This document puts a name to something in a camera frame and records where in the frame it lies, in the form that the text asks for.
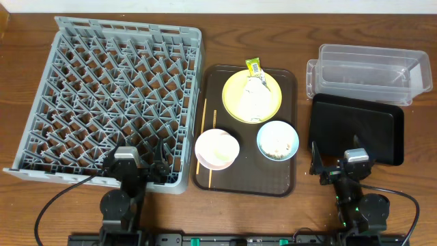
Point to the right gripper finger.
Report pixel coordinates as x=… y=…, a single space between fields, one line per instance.
x=316 y=166
x=356 y=142

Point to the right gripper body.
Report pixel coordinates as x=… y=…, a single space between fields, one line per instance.
x=330 y=175

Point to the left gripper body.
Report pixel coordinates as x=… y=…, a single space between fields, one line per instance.
x=135 y=170

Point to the light blue bowl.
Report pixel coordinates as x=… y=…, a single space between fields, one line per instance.
x=278 y=141

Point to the pink bowl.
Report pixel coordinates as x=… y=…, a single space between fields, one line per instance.
x=200 y=147

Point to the white napkin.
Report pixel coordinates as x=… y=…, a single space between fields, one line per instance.
x=255 y=101

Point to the yellow plate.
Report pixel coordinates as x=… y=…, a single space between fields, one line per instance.
x=232 y=91

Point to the yellow snack wrapper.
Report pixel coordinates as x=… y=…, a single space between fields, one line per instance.
x=255 y=69

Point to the white paper cup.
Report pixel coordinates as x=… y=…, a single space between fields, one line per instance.
x=226 y=148

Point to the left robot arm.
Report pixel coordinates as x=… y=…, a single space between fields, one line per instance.
x=121 y=208

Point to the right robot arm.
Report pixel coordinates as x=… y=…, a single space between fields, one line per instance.
x=363 y=216

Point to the black rectangular tray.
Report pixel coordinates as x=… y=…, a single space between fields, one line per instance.
x=335 y=120

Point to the dark brown serving tray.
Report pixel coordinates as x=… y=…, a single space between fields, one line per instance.
x=251 y=172

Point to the clear plastic bin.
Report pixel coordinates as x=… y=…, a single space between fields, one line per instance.
x=384 y=75

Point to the grey plastic dish rack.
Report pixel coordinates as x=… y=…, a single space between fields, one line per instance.
x=109 y=81

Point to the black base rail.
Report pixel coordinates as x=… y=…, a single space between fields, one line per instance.
x=300 y=239

